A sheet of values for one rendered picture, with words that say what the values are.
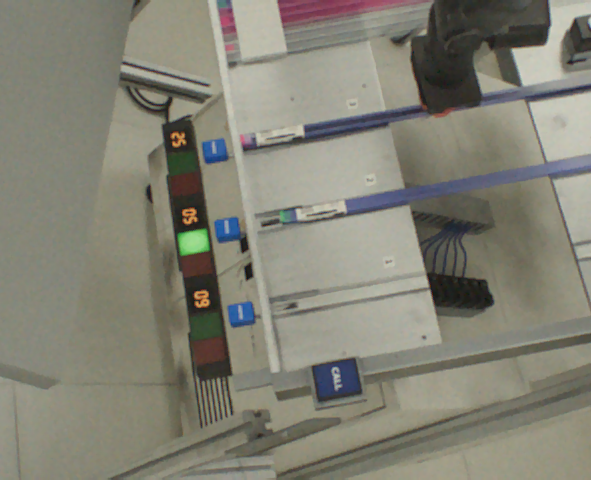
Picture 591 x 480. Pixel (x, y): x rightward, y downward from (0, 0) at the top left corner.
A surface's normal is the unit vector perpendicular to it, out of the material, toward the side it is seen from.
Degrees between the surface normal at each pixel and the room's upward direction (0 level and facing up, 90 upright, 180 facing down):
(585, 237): 43
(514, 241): 0
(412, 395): 0
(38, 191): 0
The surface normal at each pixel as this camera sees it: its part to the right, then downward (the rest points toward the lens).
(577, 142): -0.06, -0.35
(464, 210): 0.63, -0.38
